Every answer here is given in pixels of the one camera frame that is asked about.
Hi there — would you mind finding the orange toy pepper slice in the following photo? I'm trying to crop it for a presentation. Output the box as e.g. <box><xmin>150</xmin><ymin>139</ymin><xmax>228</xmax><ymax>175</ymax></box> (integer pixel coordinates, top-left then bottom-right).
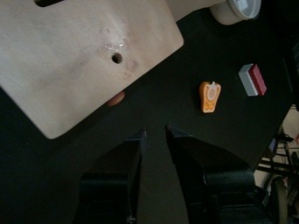
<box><xmin>198</xmin><ymin>80</ymin><xmax>222</xmax><ymax>115</ymax></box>

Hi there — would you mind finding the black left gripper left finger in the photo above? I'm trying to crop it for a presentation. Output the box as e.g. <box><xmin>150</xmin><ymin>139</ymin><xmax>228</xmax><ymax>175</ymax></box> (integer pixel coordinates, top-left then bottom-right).
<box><xmin>71</xmin><ymin>129</ymin><xmax>148</xmax><ymax>224</ymax></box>

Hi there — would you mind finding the light wooden panel with slot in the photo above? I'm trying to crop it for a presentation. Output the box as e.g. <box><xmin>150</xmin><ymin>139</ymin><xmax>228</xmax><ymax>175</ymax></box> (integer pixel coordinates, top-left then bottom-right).
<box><xmin>0</xmin><ymin>0</ymin><xmax>185</xmax><ymax>140</ymax></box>

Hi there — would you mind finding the white round cup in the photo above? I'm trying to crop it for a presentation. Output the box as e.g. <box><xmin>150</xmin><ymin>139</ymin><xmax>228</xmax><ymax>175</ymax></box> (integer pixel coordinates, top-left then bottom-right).
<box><xmin>209</xmin><ymin>0</ymin><xmax>262</xmax><ymax>26</ymax></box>

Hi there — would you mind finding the black metal stand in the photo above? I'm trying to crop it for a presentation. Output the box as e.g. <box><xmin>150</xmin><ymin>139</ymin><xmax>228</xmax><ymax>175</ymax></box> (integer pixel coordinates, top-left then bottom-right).
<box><xmin>254</xmin><ymin>126</ymin><xmax>299</xmax><ymax>224</ymax></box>

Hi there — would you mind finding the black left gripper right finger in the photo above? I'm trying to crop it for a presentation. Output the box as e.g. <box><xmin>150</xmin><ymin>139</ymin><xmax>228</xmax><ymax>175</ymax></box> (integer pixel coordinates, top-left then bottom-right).
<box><xmin>164</xmin><ymin>125</ymin><xmax>274</xmax><ymax>224</ymax></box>

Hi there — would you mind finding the red and white block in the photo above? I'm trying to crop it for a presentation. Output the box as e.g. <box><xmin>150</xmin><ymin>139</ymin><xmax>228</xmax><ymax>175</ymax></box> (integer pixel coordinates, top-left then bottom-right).
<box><xmin>237</xmin><ymin>63</ymin><xmax>268</xmax><ymax>97</ymax></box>

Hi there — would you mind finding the round wooden drawer knob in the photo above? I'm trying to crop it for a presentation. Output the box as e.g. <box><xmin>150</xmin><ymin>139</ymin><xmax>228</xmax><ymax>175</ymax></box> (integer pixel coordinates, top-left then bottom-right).
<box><xmin>105</xmin><ymin>90</ymin><xmax>126</xmax><ymax>108</ymax></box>

